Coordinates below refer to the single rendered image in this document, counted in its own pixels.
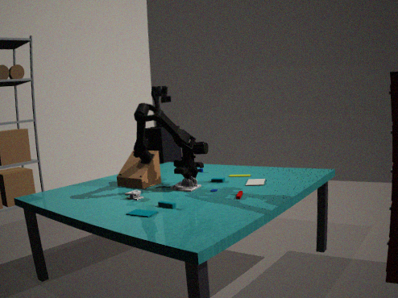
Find teal flat plate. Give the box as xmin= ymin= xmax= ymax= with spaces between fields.
xmin=126 ymin=209 xmax=158 ymax=217

